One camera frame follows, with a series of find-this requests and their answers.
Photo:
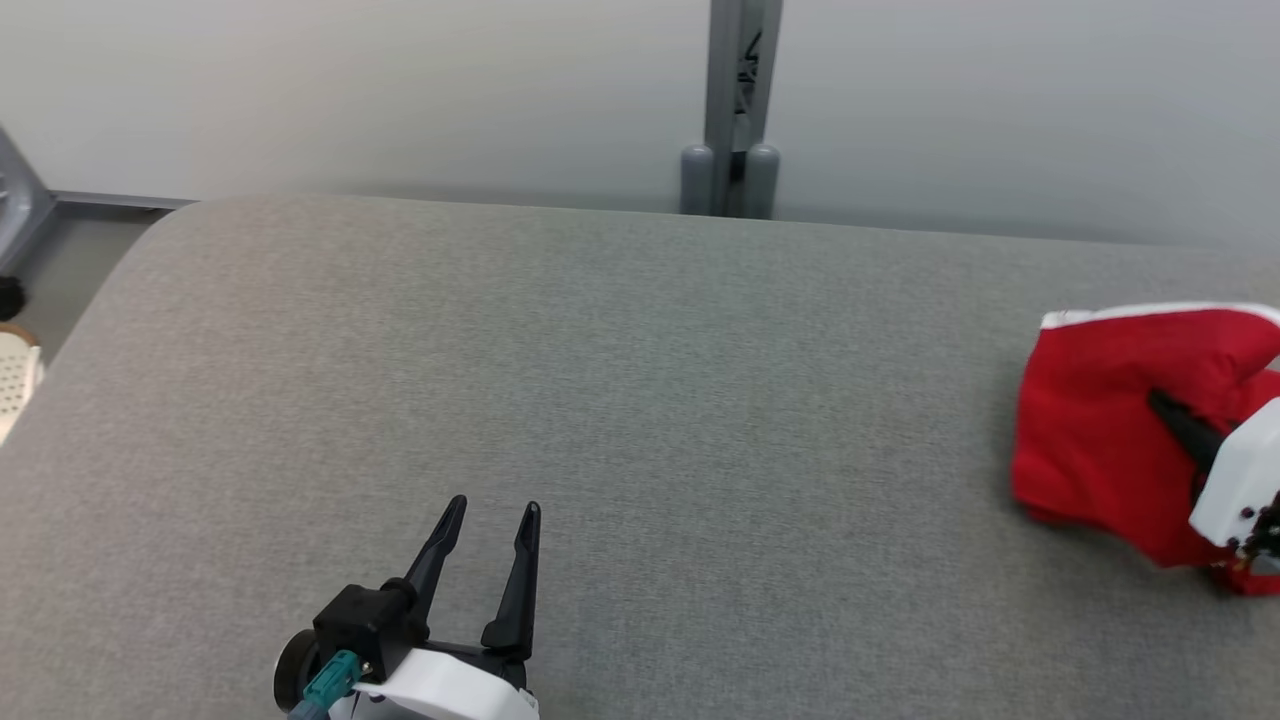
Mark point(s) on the small black round object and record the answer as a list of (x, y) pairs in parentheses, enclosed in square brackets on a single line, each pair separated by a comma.
[(10, 298)]

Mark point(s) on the red white-trimmed shorts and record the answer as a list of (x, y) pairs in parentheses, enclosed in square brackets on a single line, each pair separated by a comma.
[(1090, 430)]

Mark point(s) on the white perforated laundry basket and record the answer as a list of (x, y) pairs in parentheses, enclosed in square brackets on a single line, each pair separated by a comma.
[(15, 380)]

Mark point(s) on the grey fabric covered table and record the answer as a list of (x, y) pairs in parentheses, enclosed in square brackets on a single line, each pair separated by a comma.
[(600, 380)]

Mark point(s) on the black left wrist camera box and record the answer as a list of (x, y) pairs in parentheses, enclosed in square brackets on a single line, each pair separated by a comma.
[(365, 625)]

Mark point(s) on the grey metal post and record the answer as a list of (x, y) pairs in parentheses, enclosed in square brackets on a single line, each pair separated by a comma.
[(725, 90)]

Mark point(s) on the grey metal frame leg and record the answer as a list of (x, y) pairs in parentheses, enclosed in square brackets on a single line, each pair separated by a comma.
[(15, 210)]

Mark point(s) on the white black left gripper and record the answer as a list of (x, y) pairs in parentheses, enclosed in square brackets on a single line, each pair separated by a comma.
[(450, 690)]

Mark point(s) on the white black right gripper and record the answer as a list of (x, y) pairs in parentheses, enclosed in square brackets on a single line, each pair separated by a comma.
[(1245, 480)]

